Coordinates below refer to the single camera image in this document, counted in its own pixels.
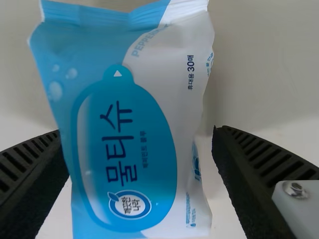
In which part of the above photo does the blue white wet wipes pack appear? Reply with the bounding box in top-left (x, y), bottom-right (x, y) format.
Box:
top-left (26, 0), bottom-right (215, 239)

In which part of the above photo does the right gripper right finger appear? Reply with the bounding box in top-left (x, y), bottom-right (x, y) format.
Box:
top-left (211, 125), bottom-right (319, 239)

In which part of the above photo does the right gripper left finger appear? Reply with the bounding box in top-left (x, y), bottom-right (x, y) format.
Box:
top-left (0, 129), bottom-right (70, 239)

